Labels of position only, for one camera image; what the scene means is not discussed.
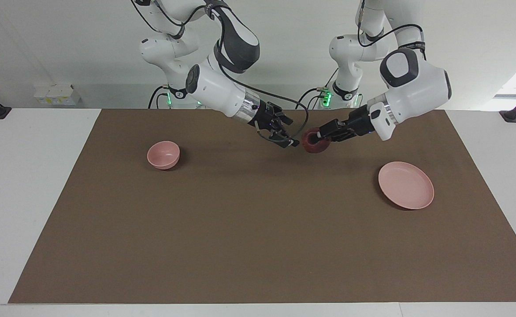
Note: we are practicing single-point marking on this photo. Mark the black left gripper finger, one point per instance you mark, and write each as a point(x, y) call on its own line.
point(315, 138)
point(325, 131)

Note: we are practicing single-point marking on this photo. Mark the pink plate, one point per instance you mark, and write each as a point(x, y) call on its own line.
point(405, 185)

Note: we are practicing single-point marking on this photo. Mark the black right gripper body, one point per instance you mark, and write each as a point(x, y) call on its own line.
point(269, 119)

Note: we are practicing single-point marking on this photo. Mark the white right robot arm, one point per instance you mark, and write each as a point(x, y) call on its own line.
point(213, 88)

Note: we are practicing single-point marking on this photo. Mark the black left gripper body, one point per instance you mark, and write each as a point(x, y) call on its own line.
point(354, 127)

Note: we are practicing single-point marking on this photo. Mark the white socket boxes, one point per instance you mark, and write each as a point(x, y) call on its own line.
point(57, 96)

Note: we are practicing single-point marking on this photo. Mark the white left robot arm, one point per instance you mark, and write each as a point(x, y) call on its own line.
point(421, 83)

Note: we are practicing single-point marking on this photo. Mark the dark red apple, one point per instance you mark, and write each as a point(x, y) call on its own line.
point(317, 149)

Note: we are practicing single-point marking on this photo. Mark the pink bowl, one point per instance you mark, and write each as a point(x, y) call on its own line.
point(163, 154)

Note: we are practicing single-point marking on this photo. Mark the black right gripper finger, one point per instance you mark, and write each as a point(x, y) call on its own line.
point(286, 119)
point(291, 141)

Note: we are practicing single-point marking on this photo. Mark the brown table mat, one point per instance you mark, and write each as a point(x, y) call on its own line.
point(258, 229)

